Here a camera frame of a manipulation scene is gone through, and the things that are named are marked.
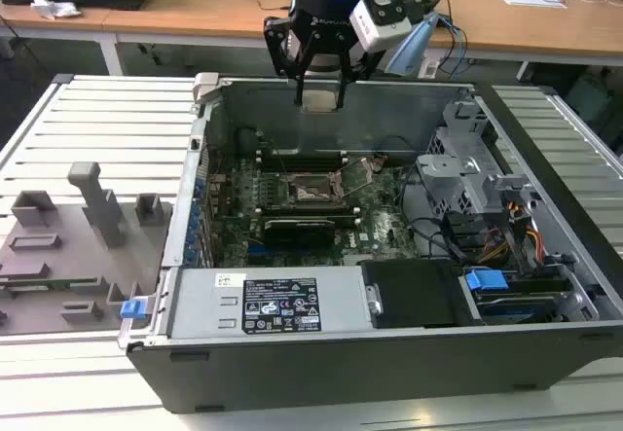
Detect blue case latch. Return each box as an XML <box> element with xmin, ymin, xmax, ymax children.
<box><xmin>119</xmin><ymin>298</ymin><xmax>147</xmax><ymax>320</ymax></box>

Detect white crumpled paper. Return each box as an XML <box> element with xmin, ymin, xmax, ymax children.
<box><xmin>29</xmin><ymin>0</ymin><xmax>83</xmax><ymax>19</ymax></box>

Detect black plastic shroud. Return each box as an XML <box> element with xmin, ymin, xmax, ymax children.
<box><xmin>362</xmin><ymin>259</ymin><xmax>483</xmax><ymax>330</ymax></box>

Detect green motherboard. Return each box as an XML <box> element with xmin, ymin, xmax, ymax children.
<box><xmin>203</xmin><ymin>156</ymin><xmax>424</xmax><ymax>269</ymax></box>

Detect green RAM stick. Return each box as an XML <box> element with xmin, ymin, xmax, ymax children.
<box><xmin>0</xmin><ymin>278</ymin><xmax>98</xmax><ymax>290</ymax></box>

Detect blue cable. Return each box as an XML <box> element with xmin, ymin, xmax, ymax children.
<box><xmin>435</xmin><ymin>12</ymin><xmax>469</xmax><ymax>65</ymax></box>

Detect grey power supply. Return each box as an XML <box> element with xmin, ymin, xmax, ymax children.
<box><xmin>165</xmin><ymin>266</ymin><xmax>367</xmax><ymax>342</ymax></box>

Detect yellow red power wires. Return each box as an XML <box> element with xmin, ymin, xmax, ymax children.
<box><xmin>505</xmin><ymin>199</ymin><xmax>544</xmax><ymax>262</ymax></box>

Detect grey parts rack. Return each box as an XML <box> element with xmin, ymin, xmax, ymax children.
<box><xmin>0</xmin><ymin>161</ymin><xmax>176</xmax><ymax>338</ymax></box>

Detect thin wire locking lever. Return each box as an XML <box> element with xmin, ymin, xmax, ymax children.
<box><xmin>273</xmin><ymin>142</ymin><xmax>291</xmax><ymax>179</ymax></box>

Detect black rating label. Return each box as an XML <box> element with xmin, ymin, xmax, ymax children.
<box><xmin>241</xmin><ymin>277</ymin><xmax>322</xmax><ymax>333</ymax></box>

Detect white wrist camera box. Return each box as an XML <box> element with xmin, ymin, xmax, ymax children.
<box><xmin>348</xmin><ymin>0</ymin><xmax>415</xmax><ymax>54</ymax></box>

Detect black drive wire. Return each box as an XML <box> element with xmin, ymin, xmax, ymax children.
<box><xmin>401</xmin><ymin>165</ymin><xmax>468</xmax><ymax>262</ymax></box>

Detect pale blue teach pendant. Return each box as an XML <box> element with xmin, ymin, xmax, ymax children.
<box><xmin>386</xmin><ymin>12</ymin><xmax>439</xmax><ymax>75</ymax></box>

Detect black grey PC case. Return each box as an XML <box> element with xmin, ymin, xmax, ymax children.
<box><xmin>119</xmin><ymin>71</ymin><xmax>623</xmax><ymax>415</ymax></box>

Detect metal socket cover frame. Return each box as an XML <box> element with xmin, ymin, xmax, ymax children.
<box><xmin>330</xmin><ymin>157</ymin><xmax>380</xmax><ymax>197</ymax></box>

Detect blue expansion slot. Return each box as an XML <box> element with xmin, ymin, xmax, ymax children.
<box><xmin>246</xmin><ymin>241</ymin><xmax>274</xmax><ymax>265</ymax></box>

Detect white paper sheet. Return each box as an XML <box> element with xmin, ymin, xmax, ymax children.
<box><xmin>500</xmin><ymin>0</ymin><xmax>568</xmax><ymax>10</ymax></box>

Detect grey case latch handle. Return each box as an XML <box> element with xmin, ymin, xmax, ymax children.
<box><xmin>193</xmin><ymin>71</ymin><xmax>223</xmax><ymax>106</ymax></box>

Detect wooden desk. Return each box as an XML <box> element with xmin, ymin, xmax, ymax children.
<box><xmin>104</xmin><ymin>0</ymin><xmax>623</xmax><ymax>82</ymax></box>
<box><xmin>0</xmin><ymin>0</ymin><xmax>155</xmax><ymax>77</ymax></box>

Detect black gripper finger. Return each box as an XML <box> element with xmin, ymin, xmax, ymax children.
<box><xmin>264</xmin><ymin>15</ymin><xmax>321</xmax><ymax>107</ymax></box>
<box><xmin>334</xmin><ymin>30</ymin><xmax>386</xmax><ymax>110</ymax></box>

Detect silver CPU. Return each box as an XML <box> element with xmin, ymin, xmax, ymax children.
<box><xmin>300</xmin><ymin>90</ymin><xmax>341</xmax><ymax>113</ymax></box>

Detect black graphics card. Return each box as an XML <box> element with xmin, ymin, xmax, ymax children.
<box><xmin>261</xmin><ymin>215</ymin><xmax>338</xmax><ymax>248</ymax></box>

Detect thin dark wire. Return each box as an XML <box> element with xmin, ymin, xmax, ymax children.
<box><xmin>374</xmin><ymin>134</ymin><xmax>425</xmax><ymax>165</ymax></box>

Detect hard disk in blue carrier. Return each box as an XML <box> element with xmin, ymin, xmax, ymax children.
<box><xmin>464</xmin><ymin>268</ymin><xmax>573</xmax><ymax>325</ymax></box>

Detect grey metal drive cage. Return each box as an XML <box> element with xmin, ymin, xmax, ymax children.
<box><xmin>416</xmin><ymin>99</ymin><xmax>541</xmax><ymax>237</ymax></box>

